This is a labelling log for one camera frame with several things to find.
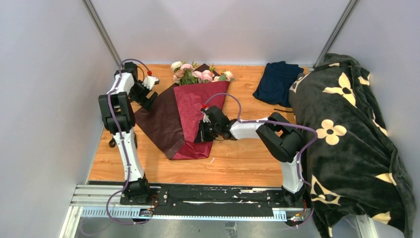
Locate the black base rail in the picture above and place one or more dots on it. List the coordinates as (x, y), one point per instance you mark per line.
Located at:
(214, 201)

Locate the pink fake flower bunch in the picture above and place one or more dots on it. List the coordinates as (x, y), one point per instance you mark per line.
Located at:
(188, 73)

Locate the maroon wrapping paper sheet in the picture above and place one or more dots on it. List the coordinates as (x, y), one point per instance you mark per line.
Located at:
(173, 121)

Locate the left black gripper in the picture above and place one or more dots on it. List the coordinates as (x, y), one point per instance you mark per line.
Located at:
(144, 101)

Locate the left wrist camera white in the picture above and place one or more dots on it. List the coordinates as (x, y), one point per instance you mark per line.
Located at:
(150, 81)

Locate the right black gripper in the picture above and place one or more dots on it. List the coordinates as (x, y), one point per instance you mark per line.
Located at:
(202, 136)

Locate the dark blue folded cloth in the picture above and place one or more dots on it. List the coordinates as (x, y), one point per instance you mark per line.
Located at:
(275, 83)

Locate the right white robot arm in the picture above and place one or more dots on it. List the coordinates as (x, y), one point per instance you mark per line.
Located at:
(282, 140)

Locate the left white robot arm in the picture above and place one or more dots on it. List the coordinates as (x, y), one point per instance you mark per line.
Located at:
(119, 119)

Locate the black printed ribbon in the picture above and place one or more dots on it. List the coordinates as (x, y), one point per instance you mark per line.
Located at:
(112, 143)

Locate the black floral blanket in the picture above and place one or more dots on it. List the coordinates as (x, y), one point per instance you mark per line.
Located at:
(351, 163)

